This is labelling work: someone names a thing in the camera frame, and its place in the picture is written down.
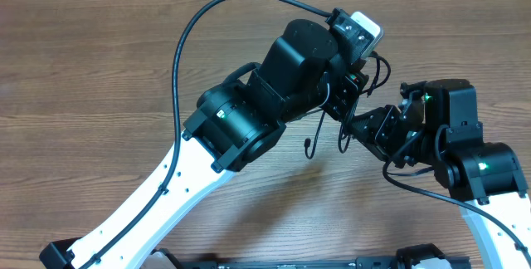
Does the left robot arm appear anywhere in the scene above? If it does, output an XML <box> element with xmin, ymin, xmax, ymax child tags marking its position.
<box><xmin>39</xmin><ymin>13</ymin><xmax>382</xmax><ymax>268</ymax></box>

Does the black usb cable thick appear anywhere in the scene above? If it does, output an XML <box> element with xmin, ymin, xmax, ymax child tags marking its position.
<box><xmin>338</xmin><ymin>51</ymin><xmax>391</xmax><ymax>154</ymax></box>

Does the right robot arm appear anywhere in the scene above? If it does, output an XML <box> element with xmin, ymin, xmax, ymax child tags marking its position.
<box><xmin>343</xmin><ymin>79</ymin><xmax>530</xmax><ymax>268</ymax></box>

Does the black usb cable thin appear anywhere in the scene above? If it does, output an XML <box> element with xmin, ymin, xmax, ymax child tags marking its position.
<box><xmin>304</xmin><ymin>82</ymin><xmax>330</xmax><ymax>159</ymax></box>

